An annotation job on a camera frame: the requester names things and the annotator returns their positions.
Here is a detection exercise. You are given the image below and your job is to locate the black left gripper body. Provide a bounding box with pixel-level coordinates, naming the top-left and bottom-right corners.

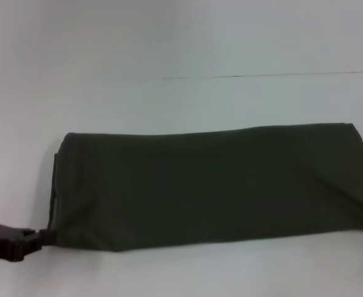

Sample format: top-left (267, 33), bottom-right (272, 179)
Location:
top-left (0, 224), bottom-right (36, 264)

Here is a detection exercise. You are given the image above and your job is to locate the dark green t-shirt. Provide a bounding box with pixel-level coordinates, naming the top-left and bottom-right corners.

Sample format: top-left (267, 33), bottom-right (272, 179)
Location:
top-left (46, 123), bottom-right (363, 253)

